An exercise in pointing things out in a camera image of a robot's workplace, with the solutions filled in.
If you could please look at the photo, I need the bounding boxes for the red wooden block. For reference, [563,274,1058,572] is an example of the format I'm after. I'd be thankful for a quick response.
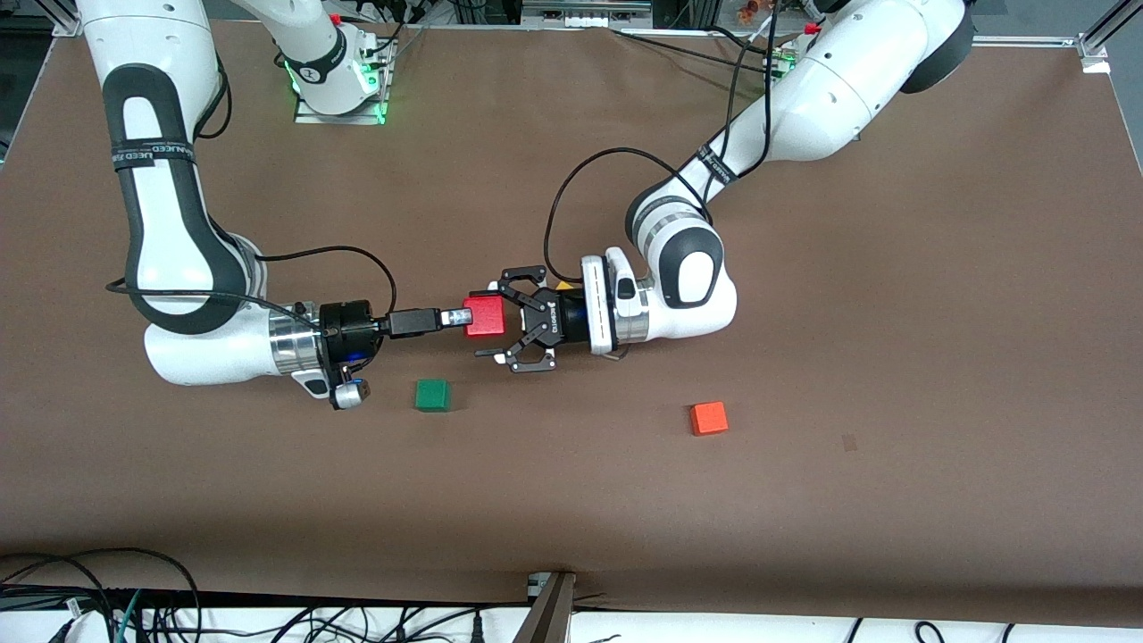
[463,296,507,339]

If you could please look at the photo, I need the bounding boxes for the orange wooden block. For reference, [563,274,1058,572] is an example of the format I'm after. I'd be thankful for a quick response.
[689,401,730,438]

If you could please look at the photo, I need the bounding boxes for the brown table cover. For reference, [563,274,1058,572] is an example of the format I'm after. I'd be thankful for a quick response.
[0,18,1143,626]

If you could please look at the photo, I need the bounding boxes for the grey metal box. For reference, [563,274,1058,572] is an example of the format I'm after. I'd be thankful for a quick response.
[522,0,655,29]

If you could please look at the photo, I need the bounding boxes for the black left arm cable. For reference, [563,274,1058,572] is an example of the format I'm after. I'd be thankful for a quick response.
[543,0,787,285]

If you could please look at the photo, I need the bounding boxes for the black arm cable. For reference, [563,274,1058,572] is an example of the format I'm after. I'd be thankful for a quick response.
[105,54,399,338]
[543,0,787,285]

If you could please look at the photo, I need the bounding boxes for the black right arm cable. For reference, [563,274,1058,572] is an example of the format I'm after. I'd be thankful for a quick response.
[105,54,399,338]

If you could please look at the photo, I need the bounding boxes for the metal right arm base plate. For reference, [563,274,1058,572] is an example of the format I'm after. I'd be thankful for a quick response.
[293,40,394,126]

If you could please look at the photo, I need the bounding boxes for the black left arm strap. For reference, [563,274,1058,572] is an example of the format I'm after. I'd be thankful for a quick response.
[695,146,738,186]

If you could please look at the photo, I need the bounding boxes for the black arm strap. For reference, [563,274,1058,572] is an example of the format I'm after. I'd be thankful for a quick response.
[111,141,197,172]
[695,146,738,186]

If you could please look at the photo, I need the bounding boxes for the metal camera stand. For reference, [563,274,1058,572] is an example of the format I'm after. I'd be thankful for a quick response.
[513,572,578,643]

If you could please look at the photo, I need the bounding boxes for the black right arm strap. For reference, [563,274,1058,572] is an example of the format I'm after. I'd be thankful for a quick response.
[111,141,197,172]

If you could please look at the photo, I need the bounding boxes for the black right base cable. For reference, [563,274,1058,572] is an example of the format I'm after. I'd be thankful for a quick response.
[353,0,431,65]

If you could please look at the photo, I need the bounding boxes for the black base cable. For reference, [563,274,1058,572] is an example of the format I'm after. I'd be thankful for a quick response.
[353,0,431,65]
[612,27,787,77]

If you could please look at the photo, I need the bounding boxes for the black left base cable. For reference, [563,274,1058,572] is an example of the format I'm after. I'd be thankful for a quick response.
[612,27,787,77]

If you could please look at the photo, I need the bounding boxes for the black looped cable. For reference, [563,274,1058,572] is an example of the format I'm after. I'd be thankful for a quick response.
[0,547,203,643]

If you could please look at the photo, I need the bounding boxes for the green cable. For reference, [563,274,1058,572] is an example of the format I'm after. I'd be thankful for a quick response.
[114,589,144,643]

